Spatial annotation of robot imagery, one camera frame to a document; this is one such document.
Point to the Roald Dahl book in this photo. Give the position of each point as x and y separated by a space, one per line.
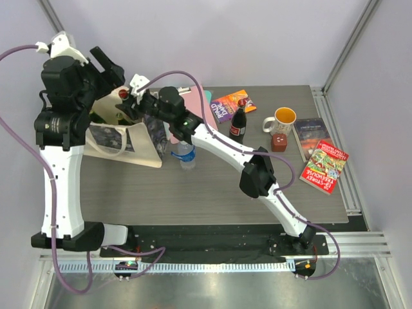
223 108

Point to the Coca-Cola glass bottle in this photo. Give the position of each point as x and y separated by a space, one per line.
123 94
238 122

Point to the dark purple book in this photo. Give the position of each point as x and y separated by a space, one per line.
308 132

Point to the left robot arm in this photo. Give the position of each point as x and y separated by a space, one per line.
61 137

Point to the green glass bottle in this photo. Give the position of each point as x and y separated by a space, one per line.
95 118
122 121

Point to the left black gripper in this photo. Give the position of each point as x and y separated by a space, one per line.
112 77

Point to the red Treehouse book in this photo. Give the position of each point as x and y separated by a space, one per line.
324 167

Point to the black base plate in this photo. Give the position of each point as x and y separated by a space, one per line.
268 239

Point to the slotted cable duct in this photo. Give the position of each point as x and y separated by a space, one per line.
118 266

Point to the white mug orange inside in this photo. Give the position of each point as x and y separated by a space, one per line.
281 122

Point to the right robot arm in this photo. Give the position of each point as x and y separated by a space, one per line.
257 180

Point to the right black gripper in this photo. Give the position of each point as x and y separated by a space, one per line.
129 109

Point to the Pocari Sweat plastic bottle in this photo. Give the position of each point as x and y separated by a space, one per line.
186 154

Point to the brown red cube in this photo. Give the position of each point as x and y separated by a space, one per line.
279 142

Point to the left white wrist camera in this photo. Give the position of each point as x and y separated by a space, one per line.
62 44

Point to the pink clipboard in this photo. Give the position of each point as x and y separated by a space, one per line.
194 103

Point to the canvas tote bag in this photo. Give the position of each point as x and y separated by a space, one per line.
143 142

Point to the teal clipboard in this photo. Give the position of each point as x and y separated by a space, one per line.
208 95

